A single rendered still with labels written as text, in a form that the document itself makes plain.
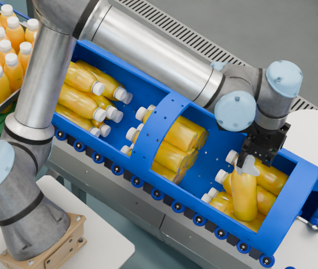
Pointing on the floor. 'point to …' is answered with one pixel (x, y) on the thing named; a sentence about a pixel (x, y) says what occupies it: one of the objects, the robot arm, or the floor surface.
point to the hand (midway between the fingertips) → (242, 164)
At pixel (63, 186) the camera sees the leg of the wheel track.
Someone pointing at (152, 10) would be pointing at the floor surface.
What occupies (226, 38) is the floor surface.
